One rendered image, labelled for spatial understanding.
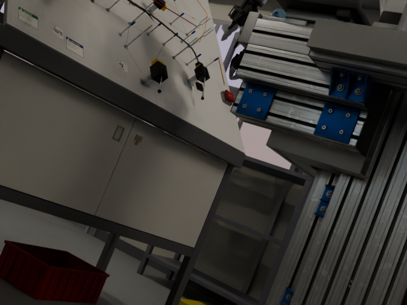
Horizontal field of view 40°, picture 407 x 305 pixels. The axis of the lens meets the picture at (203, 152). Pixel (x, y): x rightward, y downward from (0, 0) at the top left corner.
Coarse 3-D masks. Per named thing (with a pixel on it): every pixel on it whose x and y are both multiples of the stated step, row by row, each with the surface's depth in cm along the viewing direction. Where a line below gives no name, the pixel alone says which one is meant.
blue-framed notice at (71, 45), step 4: (68, 40) 188; (72, 40) 189; (68, 44) 187; (72, 44) 188; (76, 44) 190; (80, 44) 192; (68, 48) 186; (72, 48) 187; (76, 48) 189; (80, 48) 191; (76, 52) 188; (80, 52) 190
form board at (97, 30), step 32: (32, 0) 183; (64, 0) 198; (96, 0) 214; (192, 0) 287; (32, 32) 175; (64, 32) 188; (96, 32) 203; (128, 32) 221; (160, 32) 242; (96, 64) 194; (128, 64) 210; (192, 64) 251; (160, 96) 216; (192, 96) 236; (224, 128) 244
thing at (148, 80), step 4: (156, 64) 207; (160, 64) 207; (152, 68) 208; (156, 68) 206; (160, 68) 206; (164, 68) 208; (152, 72) 207; (156, 72) 205; (160, 72) 204; (164, 72) 207; (148, 76) 210; (152, 76) 206; (156, 76) 205; (160, 76) 205; (164, 76) 206; (140, 80) 210; (144, 80) 211; (148, 80) 209; (152, 80) 210; (156, 80) 207; (160, 80) 205; (144, 84) 211; (148, 84) 211; (160, 84) 205; (160, 92) 204
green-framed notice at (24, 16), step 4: (20, 8) 176; (20, 12) 175; (24, 12) 177; (28, 12) 179; (20, 16) 174; (24, 16) 176; (28, 16) 178; (32, 16) 179; (36, 16) 181; (24, 20) 175; (28, 20) 177; (32, 20) 178; (36, 20) 180; (28, 24) 176; (32, 24) 177; (36, 24) 179; (36, 28) 178
